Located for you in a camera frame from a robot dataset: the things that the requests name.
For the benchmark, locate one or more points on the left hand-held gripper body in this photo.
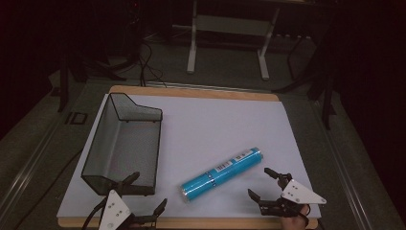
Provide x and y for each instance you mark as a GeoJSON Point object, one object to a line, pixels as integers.
{"type": "Point", "coordinates": [114, 209]}

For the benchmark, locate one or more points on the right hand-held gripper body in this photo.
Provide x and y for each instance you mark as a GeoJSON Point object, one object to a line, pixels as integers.
{"type": "Point", "coordinates": [300, 193]}

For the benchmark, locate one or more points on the blue cylindrical roll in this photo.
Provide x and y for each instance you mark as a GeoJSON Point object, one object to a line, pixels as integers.
{"type": "Point", "coordinates": [221, 174]}

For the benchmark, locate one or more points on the person's right hand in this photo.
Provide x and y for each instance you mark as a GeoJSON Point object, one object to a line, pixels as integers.
{"type": "Point", "coordinates": [295, 221]}

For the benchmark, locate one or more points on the white table mat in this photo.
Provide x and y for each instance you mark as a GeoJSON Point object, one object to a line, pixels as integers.
{"type": "Point", "coordinates": [223, 127]}

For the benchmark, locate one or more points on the black floor plate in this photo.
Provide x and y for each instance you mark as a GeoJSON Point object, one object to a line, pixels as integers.
{"type": "Point", "coordinates": [76, 118]}

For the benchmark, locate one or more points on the black metal stand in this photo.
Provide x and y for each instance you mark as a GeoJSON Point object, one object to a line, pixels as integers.
{"type": "Point", "coordinates": [319, 76]}

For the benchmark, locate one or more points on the black stand leg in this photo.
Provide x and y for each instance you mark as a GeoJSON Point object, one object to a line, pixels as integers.
{"type": "Point", "coordinates": [63, 86]}

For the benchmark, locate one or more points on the white metal stand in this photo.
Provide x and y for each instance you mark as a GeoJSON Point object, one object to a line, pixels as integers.
{"type": "Point", "coordinates": [230, 25]}

